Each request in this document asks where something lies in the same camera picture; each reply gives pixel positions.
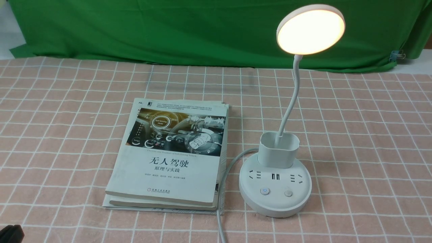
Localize green backdrop cloth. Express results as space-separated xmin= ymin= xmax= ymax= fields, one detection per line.
xmin=9 ymin=0 xmax=431 ymax=73

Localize blue binder clip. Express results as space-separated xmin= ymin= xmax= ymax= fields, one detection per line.
xmin=388 ymin=50 xmax=406 ymax=62

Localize black object at corner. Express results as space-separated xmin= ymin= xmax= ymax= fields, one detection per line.
xmin=0 ymin=224 xmax=25 ymax=243

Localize pink checkered tablecloth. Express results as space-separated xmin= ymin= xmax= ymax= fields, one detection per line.
xmin=0 ymin=57 xmax=432 ymax=243

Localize white desk lamp with sockets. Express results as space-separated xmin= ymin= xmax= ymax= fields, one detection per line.
xmin=239 ymin=4 xmax=346 ymax=218

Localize grey lamp power cable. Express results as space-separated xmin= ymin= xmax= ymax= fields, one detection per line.
xmin=216 ymin=147 xmax=260 ymax=243

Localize bottom white book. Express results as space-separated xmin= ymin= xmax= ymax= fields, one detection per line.
xmin=103 ymin=103 xmax=230 ymax=215

